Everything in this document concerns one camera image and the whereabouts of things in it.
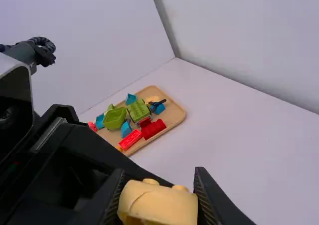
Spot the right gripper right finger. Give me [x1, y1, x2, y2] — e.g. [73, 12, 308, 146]
[193, 166, 255, 225]

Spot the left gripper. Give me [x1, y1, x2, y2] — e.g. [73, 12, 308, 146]
[0, 95, 175, 225]

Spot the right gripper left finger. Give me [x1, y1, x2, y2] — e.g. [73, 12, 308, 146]
[82, 169, 125, 225]

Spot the yellow toy car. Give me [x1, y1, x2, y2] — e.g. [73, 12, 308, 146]
[117, 178, 199, 225]

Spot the blue toy brick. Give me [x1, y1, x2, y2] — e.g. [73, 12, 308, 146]
[121, 121, 133, 139]
[151, 103, 166, 115]
[96, 114, 105, 130]
[125, 93, 139, 106]

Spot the black toy piece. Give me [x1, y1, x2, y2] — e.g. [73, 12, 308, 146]
[149, 99, 167, 108]

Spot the tan tray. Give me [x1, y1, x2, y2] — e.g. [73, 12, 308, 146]
[92, 85, 187, 158]

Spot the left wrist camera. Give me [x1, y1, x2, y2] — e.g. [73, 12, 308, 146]
[0, 50, 34, 137]

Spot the black cable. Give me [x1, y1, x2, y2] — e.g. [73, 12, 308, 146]
[4, 36, 57, 68]

